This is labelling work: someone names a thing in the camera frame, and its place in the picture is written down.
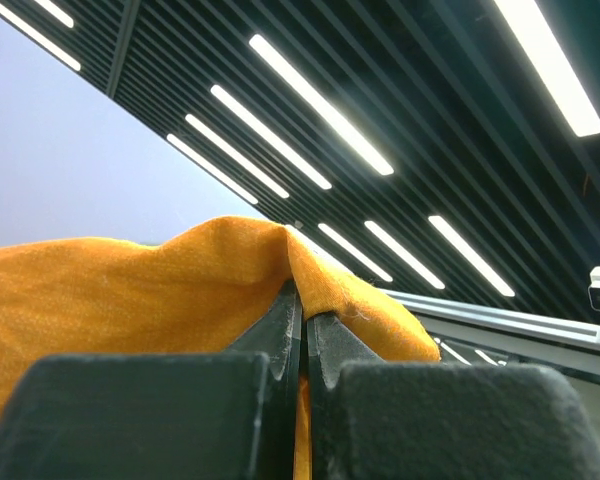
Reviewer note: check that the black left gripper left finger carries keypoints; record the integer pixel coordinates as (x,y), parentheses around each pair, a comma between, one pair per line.
(226,415)

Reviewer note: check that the yellow pillowcase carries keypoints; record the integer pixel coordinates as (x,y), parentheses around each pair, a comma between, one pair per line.
(196,293)

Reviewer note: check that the ceiling light strips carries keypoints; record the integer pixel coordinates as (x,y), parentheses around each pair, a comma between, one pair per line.
(369,126)

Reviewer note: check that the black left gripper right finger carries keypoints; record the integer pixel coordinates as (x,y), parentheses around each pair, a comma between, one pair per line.
(373,419)

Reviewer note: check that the aluminium frame post right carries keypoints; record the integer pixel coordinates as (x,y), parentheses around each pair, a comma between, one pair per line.
(512,322)

